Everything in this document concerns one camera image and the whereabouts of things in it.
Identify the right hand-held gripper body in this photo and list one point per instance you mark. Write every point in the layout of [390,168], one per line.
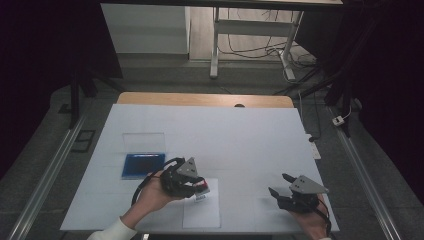
[300,201]

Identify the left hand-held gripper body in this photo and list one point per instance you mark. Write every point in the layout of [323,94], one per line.
[176,183]

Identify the white paper sheet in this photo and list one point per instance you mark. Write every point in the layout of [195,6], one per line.
[201,213]

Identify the blue case with clear lid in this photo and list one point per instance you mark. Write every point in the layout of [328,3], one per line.
[143,165]

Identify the person's right hand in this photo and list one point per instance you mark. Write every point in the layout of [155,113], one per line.
[313,224]

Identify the person's left hand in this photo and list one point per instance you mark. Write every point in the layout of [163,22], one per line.
[151,196]

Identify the white table cover board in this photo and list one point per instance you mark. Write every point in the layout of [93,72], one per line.
[216,140]

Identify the wooden table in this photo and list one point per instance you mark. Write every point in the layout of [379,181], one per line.
[186,99]

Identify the black table grommet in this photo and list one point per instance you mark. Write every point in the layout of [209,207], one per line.
[239,105]

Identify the black stand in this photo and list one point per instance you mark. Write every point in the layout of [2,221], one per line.
[343,96]
[75,100]

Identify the dark curtain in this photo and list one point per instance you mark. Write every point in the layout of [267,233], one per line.
[33,66]
[390,83]

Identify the white desk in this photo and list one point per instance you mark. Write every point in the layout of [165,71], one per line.
[253,27]

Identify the white cabinet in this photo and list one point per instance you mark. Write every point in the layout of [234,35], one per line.
[143,30]

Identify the aluminium floor rail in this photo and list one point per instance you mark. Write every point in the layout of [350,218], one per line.
[363,173]
[50,173]

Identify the black floor frame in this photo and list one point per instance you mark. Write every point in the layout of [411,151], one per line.
[77,146]

